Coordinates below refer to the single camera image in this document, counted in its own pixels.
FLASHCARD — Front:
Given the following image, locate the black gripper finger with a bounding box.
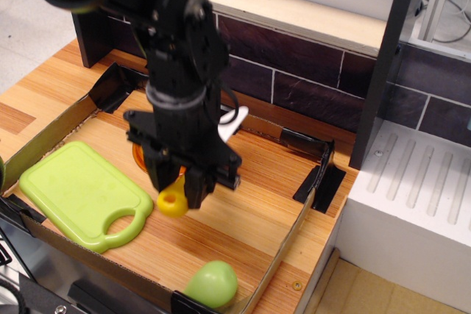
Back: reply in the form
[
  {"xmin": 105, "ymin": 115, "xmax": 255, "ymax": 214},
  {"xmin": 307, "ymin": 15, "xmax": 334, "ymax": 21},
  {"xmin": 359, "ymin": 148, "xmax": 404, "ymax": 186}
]
[
  {"xmin": 144, "ymin": 151, "xmax": 181, "ymax": 192},
  {"xmin": 184, "ymin": 167, "xmax": 216, "ymax": 210}
]

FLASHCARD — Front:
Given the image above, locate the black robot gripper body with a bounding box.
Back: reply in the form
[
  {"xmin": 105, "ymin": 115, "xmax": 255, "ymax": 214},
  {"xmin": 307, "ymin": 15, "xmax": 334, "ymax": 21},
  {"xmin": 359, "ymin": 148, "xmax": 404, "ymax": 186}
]
[{"xmin": 124, "ymin": 106, "xmax": 242, "ymax": 190}]

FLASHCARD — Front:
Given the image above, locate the yellow handled white toy knife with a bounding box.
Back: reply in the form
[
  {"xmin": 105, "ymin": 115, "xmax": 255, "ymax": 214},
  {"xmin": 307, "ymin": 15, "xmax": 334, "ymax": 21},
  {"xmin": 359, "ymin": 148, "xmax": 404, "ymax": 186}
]
[{"xmin": 156, "ymin": 106, "xmax": 249, "ymax": 218}]

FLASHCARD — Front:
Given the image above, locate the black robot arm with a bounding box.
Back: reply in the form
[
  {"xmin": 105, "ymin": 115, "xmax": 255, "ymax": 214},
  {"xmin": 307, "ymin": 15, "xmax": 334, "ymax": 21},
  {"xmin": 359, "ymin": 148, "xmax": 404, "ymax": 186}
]
[{"xmin": 45, "ymin": 0, "xmax": 241, "ymax": 209}]

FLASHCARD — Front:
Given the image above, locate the green plastic cutting board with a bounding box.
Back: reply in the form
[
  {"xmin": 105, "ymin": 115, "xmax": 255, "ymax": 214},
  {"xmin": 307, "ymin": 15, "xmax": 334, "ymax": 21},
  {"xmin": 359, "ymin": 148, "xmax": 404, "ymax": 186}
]
[{"xmin": 19, "ymin": 141, "xmax": 153, "ymax": 254}]

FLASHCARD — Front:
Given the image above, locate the cardboard fence with black tape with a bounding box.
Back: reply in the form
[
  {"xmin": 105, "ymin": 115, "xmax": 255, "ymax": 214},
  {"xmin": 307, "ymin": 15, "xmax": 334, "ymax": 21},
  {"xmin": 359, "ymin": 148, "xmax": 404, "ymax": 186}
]
[{"xmin": 1, "ymin": 60, "xmax": 334, "ymax": 313}]

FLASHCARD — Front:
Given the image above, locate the orange transparent pot lid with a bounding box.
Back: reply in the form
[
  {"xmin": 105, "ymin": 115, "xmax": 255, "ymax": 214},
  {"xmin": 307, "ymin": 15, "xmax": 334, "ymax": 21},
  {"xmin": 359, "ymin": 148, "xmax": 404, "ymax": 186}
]
[{"xmin": 131, "ymin": 141, "xmax": 187, "ymax": 179}]

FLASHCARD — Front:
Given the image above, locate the green toy pear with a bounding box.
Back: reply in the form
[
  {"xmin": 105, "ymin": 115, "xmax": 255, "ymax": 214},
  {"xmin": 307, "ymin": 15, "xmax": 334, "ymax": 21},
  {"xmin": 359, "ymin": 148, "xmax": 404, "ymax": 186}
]
[{"xmin": 183, "ymin": 260, "xmax": 238, "ymax": 308}]

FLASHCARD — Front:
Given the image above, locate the brass screw washer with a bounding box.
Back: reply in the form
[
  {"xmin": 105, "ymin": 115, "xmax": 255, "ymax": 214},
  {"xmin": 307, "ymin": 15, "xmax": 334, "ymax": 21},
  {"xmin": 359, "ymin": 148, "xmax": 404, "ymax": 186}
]
[{"xmin": 292, "ymin": 281, "xmax": 302, "ymax": 291}]

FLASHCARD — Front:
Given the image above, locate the white toy sink drainboard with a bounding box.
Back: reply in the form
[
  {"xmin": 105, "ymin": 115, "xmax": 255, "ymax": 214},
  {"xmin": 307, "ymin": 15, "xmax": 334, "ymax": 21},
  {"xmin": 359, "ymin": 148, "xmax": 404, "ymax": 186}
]
[{"xmin": 336, "ymin": 121, "xmax": 470, "ymax": 312}]

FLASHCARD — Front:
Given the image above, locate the dark grey left bracket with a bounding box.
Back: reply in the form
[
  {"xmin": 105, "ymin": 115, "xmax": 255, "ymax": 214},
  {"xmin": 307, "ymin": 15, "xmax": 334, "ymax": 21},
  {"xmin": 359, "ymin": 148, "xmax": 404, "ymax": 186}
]
[{"xmin": 72, "ymin": 11, "xmax": 113, "ymax": 68}]

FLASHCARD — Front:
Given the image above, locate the dark grey vertical post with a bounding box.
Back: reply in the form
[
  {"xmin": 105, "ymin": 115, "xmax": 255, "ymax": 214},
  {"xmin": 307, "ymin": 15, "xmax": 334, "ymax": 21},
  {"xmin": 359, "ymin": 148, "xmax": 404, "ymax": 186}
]
[{"xmin": 350, "ymin": 0, "xmax": 415, "ymax": 170}]

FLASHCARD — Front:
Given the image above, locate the aluminium frame rail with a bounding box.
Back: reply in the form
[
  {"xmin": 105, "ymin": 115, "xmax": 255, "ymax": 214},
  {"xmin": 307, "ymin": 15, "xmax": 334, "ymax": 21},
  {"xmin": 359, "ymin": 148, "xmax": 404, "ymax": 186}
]
[{"xmin": 422, "ymin": 0, "xmax": 465, "ymax": 43}]

